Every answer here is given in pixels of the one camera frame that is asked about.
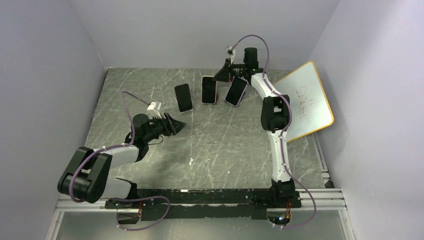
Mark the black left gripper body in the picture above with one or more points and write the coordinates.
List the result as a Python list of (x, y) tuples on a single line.
[(158, 127)]

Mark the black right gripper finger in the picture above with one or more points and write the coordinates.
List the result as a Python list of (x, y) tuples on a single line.
[(227, 66), (222, 76)]

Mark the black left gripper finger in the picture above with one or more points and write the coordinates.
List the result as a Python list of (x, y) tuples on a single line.
[(177, 126), (168, 119)]

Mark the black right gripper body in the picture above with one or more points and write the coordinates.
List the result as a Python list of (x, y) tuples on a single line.
[(238, 69)]

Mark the black phone lilac case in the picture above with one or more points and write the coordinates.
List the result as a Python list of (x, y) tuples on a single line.
[(236, 91)]

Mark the black phone pink case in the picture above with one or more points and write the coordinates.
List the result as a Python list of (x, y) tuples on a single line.
[(208, 89)]

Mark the black phone grey case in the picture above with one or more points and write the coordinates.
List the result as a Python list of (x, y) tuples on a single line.
[(183, 97)]

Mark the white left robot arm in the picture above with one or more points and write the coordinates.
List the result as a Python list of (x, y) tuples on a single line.
[(86, 177)]

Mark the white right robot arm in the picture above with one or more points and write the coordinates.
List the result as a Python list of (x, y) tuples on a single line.
[(275, 115)]

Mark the white grey phone stand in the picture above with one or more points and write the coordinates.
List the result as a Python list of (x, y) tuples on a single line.
[(184, 112)]

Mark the yellow framed whiteboard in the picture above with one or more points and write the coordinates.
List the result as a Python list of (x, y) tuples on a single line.
[(309, 104)]

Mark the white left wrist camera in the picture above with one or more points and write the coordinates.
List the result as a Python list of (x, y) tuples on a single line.
[(154, 110)]

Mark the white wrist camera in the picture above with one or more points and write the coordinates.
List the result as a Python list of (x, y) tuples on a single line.
[(154, 110), (231, 52)]

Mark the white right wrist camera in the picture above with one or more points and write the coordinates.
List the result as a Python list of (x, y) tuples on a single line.
[(231, 52)]

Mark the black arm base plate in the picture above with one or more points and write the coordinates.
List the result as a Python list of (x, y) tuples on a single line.
[(207, 203)]

